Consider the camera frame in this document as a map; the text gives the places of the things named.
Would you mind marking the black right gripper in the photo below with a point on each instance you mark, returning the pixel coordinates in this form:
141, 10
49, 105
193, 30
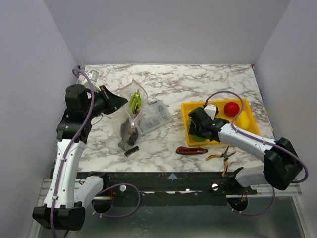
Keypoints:
198, 122

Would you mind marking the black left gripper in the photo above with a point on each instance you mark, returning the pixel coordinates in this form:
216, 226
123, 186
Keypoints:
113, 101

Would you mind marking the clear zip top bag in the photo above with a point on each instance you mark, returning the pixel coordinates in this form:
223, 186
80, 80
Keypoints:
125, 92

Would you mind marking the green celery stalk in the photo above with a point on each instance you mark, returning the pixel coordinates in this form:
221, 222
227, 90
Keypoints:
137, 101

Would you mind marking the grey toy fish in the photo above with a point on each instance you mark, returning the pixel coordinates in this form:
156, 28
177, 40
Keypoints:
125, 133

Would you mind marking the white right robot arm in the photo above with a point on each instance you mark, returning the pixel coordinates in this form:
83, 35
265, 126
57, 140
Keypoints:
281, 164

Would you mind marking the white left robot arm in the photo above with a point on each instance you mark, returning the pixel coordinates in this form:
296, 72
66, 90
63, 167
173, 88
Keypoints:
64, 207

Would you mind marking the green cabbage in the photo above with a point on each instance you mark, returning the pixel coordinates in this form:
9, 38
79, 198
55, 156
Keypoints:
194, 137

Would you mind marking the red utility knife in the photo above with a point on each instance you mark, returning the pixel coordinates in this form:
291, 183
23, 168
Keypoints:
190, 150

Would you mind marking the red tomato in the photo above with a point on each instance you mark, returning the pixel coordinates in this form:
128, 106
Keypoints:
231, 109

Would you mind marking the clear plastic screw box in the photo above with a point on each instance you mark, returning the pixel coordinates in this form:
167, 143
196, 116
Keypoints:
153, 117

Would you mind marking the yellow lemon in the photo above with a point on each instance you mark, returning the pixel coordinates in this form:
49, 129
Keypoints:
243, 121

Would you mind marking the black ic chip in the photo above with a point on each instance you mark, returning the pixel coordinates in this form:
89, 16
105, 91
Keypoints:
131, 151

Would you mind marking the yellow plastic tray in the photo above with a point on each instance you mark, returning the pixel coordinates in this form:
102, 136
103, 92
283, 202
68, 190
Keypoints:
187, 107

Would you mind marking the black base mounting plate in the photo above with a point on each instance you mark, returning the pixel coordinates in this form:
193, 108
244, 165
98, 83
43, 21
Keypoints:
168, 188

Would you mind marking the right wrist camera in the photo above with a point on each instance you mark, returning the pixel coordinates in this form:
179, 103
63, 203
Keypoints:
211, 110

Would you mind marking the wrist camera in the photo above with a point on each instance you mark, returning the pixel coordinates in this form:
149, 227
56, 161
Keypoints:
91, 76
211, 110

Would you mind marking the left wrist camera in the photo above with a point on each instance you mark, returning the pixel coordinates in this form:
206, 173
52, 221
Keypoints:
91, 76

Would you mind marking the yellow handled pliers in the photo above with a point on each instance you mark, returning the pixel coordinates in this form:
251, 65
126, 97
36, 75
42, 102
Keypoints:
225, 157

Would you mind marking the aluminium rail frame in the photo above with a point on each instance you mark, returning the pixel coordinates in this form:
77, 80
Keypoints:
237, 205

